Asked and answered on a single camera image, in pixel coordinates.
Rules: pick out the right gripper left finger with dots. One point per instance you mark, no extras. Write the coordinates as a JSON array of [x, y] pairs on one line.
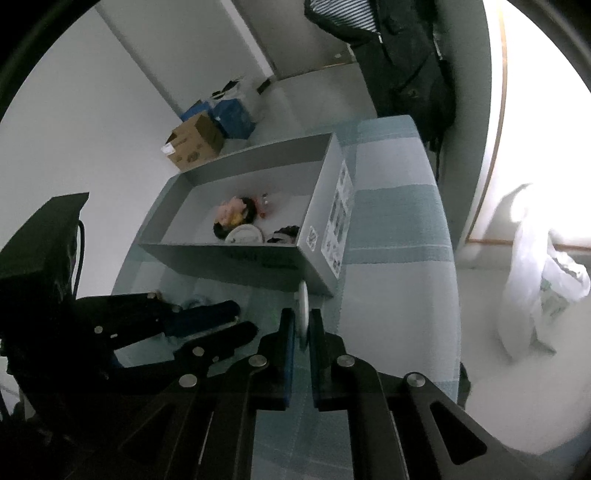
[[216, 438]]

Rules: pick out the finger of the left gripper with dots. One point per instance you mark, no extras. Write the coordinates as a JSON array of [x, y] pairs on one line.
[[121, 320], [195, 357]]

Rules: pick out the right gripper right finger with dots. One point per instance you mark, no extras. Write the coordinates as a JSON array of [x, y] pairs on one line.
[[402, 427]]

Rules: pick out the teal checked tablecloth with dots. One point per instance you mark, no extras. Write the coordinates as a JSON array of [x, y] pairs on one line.
[[396, 305]]

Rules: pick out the white purple round container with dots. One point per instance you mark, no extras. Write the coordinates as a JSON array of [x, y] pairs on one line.
[[245, 234]]

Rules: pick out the grey cardboard box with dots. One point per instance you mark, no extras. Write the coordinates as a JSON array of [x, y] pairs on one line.
[[301, 189]]

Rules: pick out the brown cardboard box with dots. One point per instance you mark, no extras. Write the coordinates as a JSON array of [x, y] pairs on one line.
[[193, 143]]

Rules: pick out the white plastic bag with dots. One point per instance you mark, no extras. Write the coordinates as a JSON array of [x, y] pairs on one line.
[[543, 281]]

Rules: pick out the blue box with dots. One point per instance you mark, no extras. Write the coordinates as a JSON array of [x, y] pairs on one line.
[[229, 116]]

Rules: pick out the white bags on floor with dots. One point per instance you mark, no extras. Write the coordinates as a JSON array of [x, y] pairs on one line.
[[240, 89]]

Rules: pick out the grey door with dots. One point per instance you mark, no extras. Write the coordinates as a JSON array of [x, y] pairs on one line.
[[292, 44]]

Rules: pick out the black hanging jacket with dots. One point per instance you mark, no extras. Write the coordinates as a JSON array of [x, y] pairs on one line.
[[403, 68]]

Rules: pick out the striped shirt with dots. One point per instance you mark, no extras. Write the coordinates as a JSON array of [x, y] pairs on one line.
[[357, 14]]

